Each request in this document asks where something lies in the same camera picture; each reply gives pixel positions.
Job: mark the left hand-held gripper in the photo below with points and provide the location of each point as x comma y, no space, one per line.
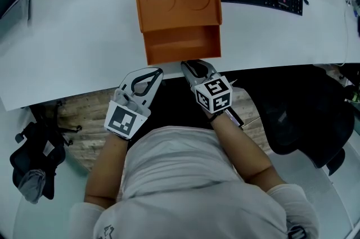
121,119

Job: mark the person's right forearm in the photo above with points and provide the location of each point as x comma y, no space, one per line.
242,153

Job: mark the orange box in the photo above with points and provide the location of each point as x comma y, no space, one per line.
177,13

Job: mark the grey cloth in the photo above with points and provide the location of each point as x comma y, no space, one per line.
32,185

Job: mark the black office chair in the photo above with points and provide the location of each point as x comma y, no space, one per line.
42,153
309,125

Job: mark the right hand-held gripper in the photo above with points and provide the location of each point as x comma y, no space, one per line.
213,94

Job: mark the person's white t-shirt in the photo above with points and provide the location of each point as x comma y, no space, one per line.
182,181

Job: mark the person's left forearm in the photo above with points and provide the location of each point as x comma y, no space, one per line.
107,167

